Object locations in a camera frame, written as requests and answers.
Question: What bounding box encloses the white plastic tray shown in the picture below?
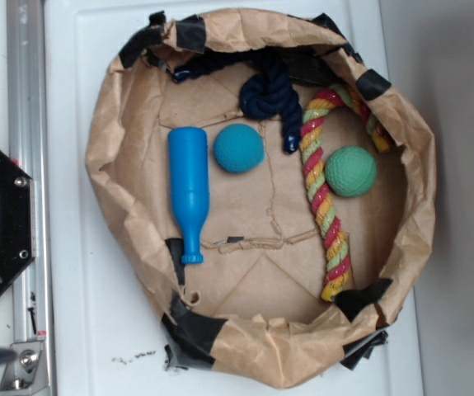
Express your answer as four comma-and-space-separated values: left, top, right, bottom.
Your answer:
44, 1, 424, 395

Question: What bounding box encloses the brown paper bag bin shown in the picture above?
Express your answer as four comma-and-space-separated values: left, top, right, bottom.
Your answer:
85, 8, 436, 389

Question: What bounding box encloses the blue plastic bottle toy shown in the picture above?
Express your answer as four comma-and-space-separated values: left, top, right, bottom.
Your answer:
167, 127, 210, 264

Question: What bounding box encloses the metal corner bracket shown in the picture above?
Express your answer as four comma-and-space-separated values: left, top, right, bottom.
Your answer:
0, 341, 49, 395

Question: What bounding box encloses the green rubber ball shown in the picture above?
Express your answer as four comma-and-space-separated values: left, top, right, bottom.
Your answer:
325, 146, 377, 197

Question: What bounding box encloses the aluminium extrusion rail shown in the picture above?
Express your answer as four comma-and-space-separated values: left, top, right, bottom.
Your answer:
7, 1, 57, 395

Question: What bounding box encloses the multicolour twisted rope toy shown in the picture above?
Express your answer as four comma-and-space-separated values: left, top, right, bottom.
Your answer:
299, 83, 395, 302

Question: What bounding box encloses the blue rubber ball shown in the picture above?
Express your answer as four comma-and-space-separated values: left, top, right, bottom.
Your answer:
214, 124, 265, 173

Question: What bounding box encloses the dark blue knotted rope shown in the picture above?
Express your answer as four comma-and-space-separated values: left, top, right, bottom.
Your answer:
172, 52, 304, 155

